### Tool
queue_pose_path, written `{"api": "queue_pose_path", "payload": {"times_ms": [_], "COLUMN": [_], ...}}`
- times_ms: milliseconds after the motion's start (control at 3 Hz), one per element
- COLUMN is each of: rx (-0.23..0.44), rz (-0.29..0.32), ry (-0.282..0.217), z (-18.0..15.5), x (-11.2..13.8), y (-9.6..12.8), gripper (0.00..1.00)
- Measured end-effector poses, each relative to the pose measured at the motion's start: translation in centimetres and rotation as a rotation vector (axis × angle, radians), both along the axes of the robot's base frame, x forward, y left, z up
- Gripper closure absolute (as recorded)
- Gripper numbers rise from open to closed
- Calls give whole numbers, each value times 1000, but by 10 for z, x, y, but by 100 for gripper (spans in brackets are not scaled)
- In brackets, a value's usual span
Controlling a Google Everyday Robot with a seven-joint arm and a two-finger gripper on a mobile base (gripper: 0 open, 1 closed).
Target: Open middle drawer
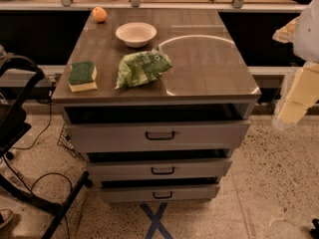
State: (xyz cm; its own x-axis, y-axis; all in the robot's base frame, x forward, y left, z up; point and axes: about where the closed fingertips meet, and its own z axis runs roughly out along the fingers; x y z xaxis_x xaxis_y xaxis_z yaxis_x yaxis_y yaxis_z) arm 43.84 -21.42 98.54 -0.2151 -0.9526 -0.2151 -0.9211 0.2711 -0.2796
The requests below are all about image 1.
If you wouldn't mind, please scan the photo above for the grey top drawer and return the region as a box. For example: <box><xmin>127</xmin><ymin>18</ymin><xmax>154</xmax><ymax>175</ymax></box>
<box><xmin>66</xmin><ymin>120</ymin><xmax>249</xmax><ymax>153</ymax></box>

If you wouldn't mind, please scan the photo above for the orange fruit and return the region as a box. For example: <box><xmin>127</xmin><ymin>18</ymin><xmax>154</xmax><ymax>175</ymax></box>
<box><xmin>92</xmin><ymin>7</ymin><xmax>108</xmax><ymax>23</ymax></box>

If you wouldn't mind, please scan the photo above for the grey drawer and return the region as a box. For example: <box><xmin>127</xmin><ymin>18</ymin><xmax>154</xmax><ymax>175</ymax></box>
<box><xmin>66</xmin><ymin>120</ymin><xmax>249</xmax><ymax>153</ymax></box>
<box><xmin>100</xmin><ymin>184</ymin><xmax>219</xmax><ymax>203</ymax></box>
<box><xmin>87</xmin><ymin>158</ymin><xmax>231</xmax><ymax>181</ymax></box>

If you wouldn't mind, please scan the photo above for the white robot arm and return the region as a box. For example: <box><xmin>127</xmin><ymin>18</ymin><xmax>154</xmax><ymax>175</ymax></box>
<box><xmin>272</xmin><ymin>0</ymin><xmax>319</xmax><ymax>129</ymax></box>

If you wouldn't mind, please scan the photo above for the grey drawer cabinet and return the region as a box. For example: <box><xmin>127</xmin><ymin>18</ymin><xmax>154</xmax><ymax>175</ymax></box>
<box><xmin>53</xmin><ymin>9</ymin><xmax>260</xmax><ymax>203</ymax></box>

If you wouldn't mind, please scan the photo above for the wire rack behind cabinet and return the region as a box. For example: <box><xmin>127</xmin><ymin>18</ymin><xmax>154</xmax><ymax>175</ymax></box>
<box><xmin>57</xmin><ymin>125</ymin><xmax>83</xmax><ymax>159</ymax></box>

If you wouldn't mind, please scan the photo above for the green chip bag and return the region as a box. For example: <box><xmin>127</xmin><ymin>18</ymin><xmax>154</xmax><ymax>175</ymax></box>
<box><xmin>116</xmin><ymin>47</ymin><xmax>172</xmax><ymax>89</ymax></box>

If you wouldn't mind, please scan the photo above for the green yellow sponge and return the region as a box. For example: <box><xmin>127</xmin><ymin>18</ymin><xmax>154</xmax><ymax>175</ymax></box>
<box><xmin>68</xmin><ymin>61</ymin><xmax>98</xmax><ymax>93</ymax></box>

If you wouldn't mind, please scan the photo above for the black floor cable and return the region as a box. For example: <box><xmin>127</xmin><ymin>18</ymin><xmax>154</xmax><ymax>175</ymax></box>
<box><xmin>2</xmin><ymin>90</ymin><xmax>74</xmax><ymax>239</ymax></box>

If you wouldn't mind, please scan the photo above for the white bowl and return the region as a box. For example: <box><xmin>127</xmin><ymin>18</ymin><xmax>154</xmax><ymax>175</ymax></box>
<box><xmin>116</xmin><ymin>22</ymin><xmax>157</xmax><ymax>48</ymax></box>

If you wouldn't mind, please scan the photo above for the grey bottom drawer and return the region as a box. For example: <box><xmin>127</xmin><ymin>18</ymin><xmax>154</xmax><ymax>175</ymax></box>
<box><xmin>100</xmin><ymin>184</ymin><xmax>219</xmax><ymax>203</ymax></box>

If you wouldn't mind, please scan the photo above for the black metal stand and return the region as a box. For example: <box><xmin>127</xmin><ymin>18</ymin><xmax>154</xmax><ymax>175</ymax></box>
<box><xmin>0</xmin><ymin>53</ymin><xmax>89</xmax><ymax>239</ymax></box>

